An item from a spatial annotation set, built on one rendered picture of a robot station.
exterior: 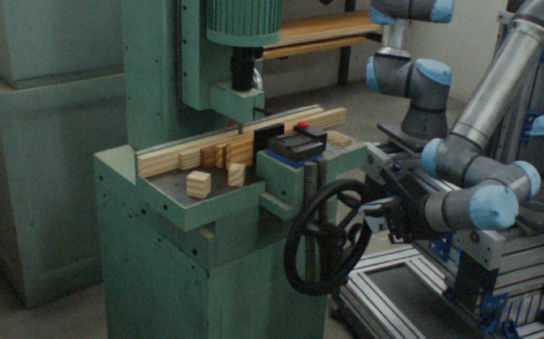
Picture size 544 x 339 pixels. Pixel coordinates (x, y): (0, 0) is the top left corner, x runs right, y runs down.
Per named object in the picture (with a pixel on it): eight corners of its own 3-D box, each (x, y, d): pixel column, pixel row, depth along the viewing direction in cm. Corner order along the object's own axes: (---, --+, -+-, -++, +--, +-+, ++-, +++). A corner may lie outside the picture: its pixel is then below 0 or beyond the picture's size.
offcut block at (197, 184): (210, 191, 137) (210, 173, 135) (203, 198, 134) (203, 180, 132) (193, 188, 138) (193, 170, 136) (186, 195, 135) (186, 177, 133)
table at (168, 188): (209, 252, 125) (209, 227, 122) (134, 196, 146) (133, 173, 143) (393, 176, 162) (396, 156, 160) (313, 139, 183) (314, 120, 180)
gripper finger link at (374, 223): (357, 236, 131) (387, 235, 123) (347, 210, 130) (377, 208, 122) (367, 230, 132) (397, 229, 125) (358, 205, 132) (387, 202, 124)
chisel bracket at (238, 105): (242, 130, 148) (243, 97, 145) (208, 113, 158) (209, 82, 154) (265, 124, 153) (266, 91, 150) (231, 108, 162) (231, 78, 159)
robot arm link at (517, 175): (494, 146, 118) (461, 165, 112) (548, 167, 110) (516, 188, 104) (488, 180, 122) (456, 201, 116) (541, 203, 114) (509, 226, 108)
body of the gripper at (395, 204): (387, 244, 123) (432, 244, 113) (373, 205, 122) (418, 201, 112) (411, 230, 127) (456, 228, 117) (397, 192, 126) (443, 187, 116)
